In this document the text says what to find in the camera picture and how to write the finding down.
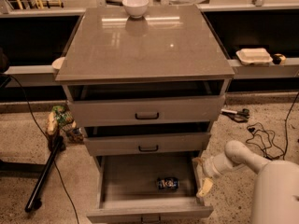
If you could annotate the middle grey drawer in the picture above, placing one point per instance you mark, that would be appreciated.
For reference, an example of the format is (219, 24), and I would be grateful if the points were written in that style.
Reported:
(147, 138)

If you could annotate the small yellow black object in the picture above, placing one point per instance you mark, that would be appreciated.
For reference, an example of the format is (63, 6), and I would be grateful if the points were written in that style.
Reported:
(279, 58)

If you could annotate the white ceramic bowl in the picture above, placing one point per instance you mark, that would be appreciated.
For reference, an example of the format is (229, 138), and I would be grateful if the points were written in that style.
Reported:
(135, 8)

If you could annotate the grey drawer cabinet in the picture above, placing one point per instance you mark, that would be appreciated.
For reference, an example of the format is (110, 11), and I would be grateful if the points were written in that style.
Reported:
(170, 52)

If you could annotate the small white plate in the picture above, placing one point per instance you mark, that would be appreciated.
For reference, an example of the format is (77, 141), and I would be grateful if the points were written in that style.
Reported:
(57, 64)

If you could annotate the black power adapter with cable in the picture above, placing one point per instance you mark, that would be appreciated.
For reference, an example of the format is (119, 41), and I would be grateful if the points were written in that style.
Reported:
(264, 139)

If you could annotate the bottom grey drawer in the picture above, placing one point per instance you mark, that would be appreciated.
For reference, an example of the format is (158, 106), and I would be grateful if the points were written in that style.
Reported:
(128, 192)

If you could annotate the blue pepsi can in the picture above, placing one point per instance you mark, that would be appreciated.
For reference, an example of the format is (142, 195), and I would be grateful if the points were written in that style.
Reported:
(168, 183)

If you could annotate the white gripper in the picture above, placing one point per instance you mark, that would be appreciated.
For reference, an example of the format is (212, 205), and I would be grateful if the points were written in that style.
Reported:
(210, 169)

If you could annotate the white foam takeout container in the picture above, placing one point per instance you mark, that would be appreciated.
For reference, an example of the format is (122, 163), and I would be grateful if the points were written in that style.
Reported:
(254, 56)

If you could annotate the black scissors on floor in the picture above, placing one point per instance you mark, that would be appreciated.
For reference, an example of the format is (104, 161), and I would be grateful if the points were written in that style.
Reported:
(237, 116)

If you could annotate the grey drawer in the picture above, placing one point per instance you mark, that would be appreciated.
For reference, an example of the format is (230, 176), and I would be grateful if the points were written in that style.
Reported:
(147, 138)
(146, 110)
(128, 192)

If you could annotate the top grey drawer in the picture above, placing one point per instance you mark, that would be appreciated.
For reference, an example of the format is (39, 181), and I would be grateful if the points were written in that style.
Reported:
(146, 110)

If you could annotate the green snack bag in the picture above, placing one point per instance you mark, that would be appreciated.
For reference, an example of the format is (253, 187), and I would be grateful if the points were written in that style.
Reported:
(59, 118)

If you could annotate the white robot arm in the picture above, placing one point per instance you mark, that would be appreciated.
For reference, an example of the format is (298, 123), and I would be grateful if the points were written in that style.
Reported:
(276, 187)

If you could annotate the black tripod leg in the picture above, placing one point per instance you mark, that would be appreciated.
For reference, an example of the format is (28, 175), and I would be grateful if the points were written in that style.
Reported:
(44, 174)

